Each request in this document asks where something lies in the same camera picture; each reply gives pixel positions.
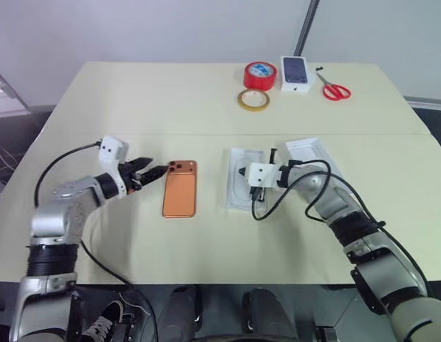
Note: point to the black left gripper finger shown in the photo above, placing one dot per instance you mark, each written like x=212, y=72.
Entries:
x=154, y=174
x=141, y=162

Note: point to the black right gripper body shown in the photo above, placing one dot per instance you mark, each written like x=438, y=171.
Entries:
x=257, y=194

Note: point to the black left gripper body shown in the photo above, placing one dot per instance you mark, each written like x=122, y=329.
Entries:
x=131, y=178

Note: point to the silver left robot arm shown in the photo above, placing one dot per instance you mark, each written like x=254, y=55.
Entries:
x=60, y=213

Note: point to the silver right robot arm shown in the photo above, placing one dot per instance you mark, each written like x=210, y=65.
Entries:
x=369, y=256

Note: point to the white phone box base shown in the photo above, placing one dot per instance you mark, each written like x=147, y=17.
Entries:
x=238, y=192

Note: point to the white phone box lid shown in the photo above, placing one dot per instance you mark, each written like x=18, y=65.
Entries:
x=309, y=149

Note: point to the white printed phone box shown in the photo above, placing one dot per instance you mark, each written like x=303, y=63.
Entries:
x=295, y=73

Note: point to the orange smartphone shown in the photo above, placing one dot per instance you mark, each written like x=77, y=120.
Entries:
x=180, y=190

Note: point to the yellow tape roll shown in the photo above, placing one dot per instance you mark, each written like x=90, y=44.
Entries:
x=241, y=103

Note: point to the red tape roll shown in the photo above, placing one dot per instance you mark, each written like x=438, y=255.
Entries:
x=260, y=76

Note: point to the dark rounded shape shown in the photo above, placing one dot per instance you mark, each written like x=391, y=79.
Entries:
x=181, y=313
x=259, y=310

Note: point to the grey metal pole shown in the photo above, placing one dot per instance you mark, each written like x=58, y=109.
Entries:
x=307, y=25

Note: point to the black shoe white laces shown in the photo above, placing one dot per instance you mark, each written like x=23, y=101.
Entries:
x=106, y=320

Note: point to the grey metal rack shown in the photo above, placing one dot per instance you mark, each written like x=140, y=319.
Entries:
x=6, y=96

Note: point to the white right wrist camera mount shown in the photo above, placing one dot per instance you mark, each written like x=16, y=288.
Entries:
x=263, y=174

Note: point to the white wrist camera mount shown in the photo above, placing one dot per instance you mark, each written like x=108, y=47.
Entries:
x=263, y=174
x=112, y=147

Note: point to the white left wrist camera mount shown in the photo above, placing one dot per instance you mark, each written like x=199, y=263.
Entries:
x=112, y=147

